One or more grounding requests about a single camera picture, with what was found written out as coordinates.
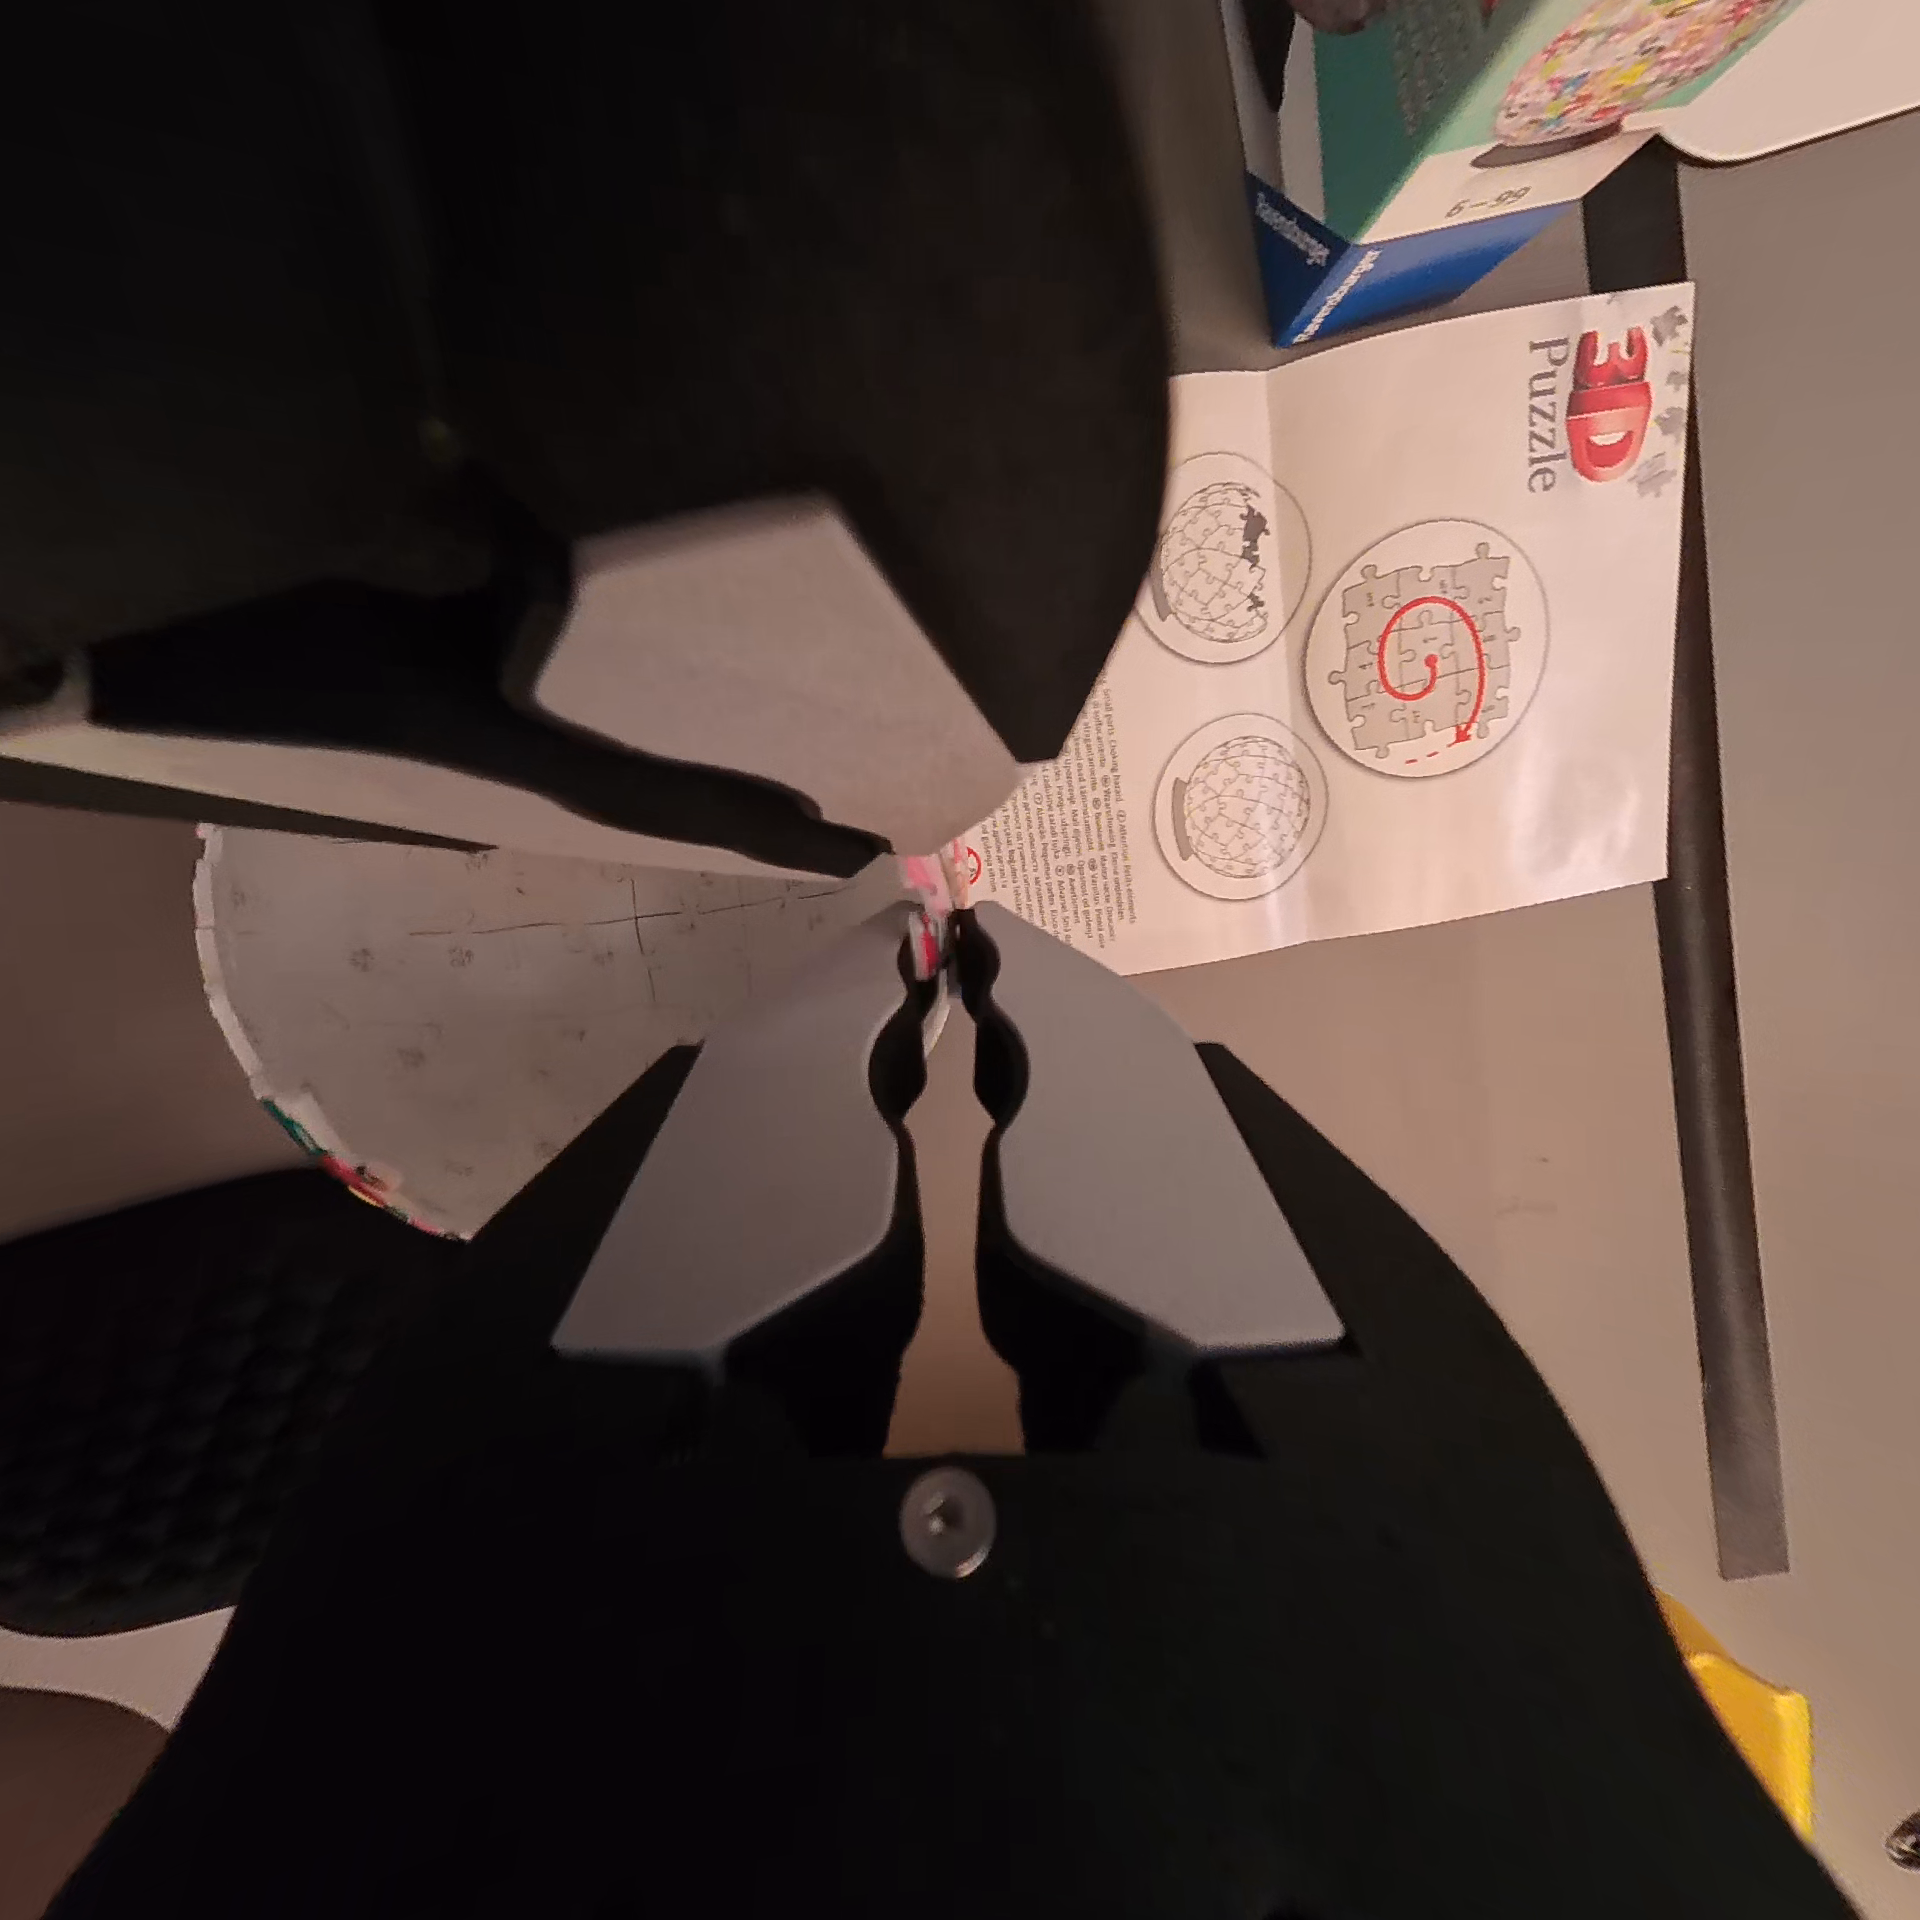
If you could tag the black wrist rest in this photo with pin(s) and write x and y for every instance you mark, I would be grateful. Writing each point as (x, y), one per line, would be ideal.
(150, 1395)

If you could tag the printed puzzle box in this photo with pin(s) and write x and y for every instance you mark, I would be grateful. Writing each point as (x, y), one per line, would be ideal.
(1425, 150)

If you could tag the colourful puzzle ball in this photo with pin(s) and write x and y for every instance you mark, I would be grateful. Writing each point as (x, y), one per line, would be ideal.
(451, 1019)

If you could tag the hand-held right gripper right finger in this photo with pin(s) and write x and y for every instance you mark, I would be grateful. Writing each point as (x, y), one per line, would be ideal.
(1155, 1200)

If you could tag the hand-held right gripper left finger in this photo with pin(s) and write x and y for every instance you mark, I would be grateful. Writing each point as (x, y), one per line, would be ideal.
(751, 1185)

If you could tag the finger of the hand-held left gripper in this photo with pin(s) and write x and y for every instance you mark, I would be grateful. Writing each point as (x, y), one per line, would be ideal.
(301, 756)
(751, 660)

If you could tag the yellow plastic bin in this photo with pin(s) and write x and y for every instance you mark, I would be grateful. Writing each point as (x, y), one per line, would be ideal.
(1746, 1723)

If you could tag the white instruction sheet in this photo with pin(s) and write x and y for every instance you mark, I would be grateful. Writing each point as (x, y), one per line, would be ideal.
(1575, 809)

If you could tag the round black desk grommet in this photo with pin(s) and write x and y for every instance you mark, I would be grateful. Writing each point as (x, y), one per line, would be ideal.
(1902, 1835)

